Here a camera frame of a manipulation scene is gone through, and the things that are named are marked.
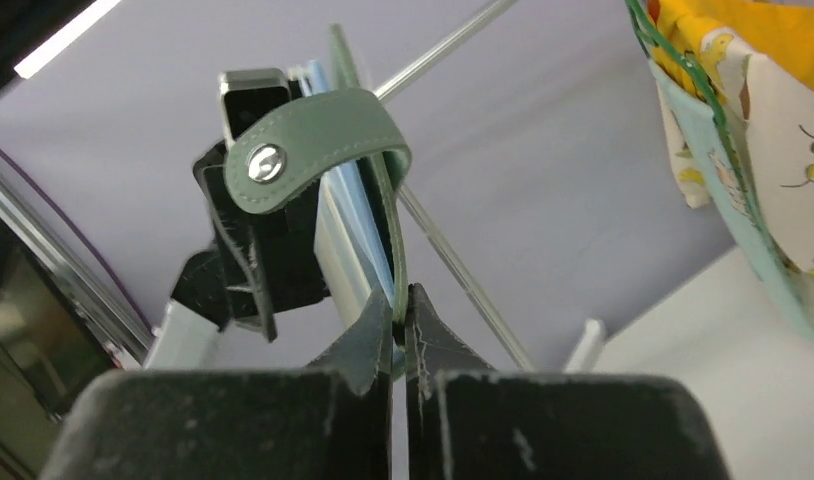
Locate cream printed cloth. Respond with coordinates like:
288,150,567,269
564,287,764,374
652,39,814,286

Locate white clothes rack pole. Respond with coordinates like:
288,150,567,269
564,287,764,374
370,0,607,374

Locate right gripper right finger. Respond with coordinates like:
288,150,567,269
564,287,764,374
404,283,730,480

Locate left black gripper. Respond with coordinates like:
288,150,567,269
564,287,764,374
193,141,329,342

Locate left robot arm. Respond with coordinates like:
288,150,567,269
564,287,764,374
163,142,330,342

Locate green clothes hanger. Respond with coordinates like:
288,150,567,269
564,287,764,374
624,0,763,227

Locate yellow cloth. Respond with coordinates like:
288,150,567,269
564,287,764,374
646,1,814,92

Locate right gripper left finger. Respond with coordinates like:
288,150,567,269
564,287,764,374
41,290,393,479

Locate light blue printed cloth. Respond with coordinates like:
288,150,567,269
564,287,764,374
649,62,814,342

